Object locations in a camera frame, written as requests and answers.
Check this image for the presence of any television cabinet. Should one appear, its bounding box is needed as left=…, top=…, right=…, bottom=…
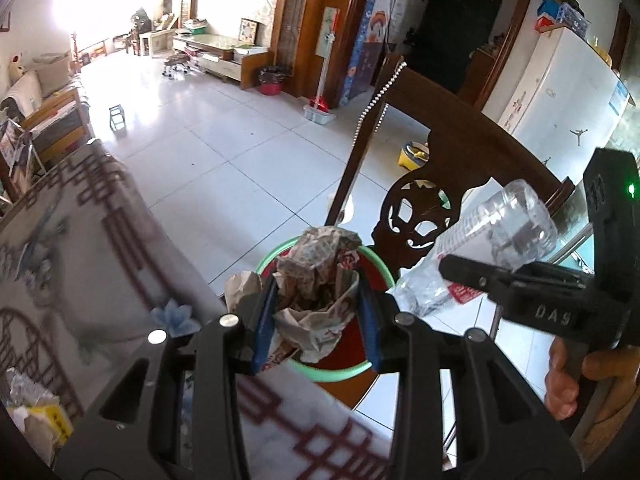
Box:
left=172, top=32, right=271, bottom=86

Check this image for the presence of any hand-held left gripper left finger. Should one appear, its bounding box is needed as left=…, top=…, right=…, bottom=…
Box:
left=52, top=270, right=281, bottom=480

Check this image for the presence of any yellow potty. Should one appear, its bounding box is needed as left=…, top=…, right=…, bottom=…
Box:
left=397, top=141, right=431, bottom=168

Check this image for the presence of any wooden sofa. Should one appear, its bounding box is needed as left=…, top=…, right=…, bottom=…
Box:
left=0, top=70, right=96, bottom=171

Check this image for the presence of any person's right hand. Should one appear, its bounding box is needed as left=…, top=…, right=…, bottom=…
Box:
left=545, top=339, right=640, bottom=421

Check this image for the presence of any red waste bin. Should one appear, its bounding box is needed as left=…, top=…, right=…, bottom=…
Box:
left=257, top=66, right=291, bottom=96

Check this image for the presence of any white mop bucket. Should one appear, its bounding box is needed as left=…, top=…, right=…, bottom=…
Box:
left=304, top=102, right=336, bottom=123

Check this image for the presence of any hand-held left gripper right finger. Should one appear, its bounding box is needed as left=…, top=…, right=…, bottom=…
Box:
left=352, top=267, right=583, bottom=480

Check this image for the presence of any cartoon wall poster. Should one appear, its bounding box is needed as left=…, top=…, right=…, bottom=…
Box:
left=345, top=0, right=416, bottom=106

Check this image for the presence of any carved wooden chair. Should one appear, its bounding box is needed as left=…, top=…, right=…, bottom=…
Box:
left=325, top=55, right=576, bottom=276

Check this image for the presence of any newspaper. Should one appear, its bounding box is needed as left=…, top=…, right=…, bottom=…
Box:
left=224, top=226, right=363, bottom=371

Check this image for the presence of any green red plastic bin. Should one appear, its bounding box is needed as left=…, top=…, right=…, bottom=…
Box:
left=254, top=237, right=397, bottom=385

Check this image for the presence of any clear plastic bottle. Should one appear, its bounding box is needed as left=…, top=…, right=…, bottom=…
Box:
left=390, top=179, right=558, bottom=317

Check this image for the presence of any printed table cover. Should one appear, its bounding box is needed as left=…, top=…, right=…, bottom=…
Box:
left=0, top=137, right=396, bottom=480

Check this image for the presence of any framed picture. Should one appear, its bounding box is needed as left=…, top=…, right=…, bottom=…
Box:
left=239, top=18, right=261, bottom=46

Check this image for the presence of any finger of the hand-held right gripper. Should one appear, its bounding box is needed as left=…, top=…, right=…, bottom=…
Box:
left=492, top=227, right=548, bottom=261
left=439, top=254, right=517, bottom=297

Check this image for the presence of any yellow tissue pack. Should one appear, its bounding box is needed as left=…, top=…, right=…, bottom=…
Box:
left=0, top=367, right=73, bottom=461

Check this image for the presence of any rolling stool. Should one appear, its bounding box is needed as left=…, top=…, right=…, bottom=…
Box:
left=164, top=52, right=190, bottom=80

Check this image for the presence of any white bead string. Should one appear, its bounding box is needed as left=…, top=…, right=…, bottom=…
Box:
left=352, top=62, right=407, bottom=143

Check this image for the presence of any clear storage box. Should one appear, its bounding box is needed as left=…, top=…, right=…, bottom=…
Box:
left=557, top=4, right=591, bottom=36

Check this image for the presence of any white refrigerator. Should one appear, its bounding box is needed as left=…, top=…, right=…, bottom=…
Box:
left=492, top=25, right=631, bottom=181

